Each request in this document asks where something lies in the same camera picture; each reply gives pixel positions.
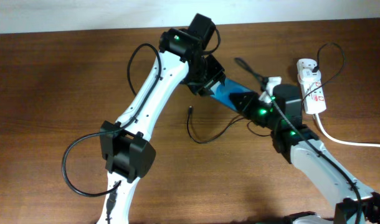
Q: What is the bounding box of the blue screen Galaxy smartphone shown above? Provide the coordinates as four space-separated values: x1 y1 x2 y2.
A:
210 78 259 113

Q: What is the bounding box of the black USB charging cable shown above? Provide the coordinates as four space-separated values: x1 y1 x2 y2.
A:
186 42 346 145

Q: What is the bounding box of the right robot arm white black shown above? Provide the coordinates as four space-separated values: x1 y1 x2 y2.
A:
229 84 380 223

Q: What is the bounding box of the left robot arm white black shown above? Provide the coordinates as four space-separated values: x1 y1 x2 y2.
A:
98 14 226 223

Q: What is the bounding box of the white charger adapter plug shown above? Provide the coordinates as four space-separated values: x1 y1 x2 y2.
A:
298 68 321 84

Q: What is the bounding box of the white power strip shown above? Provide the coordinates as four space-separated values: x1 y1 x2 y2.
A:
297 58 326 114

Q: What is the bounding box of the white power strip cord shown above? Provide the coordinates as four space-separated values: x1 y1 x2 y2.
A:
313 113 380 149

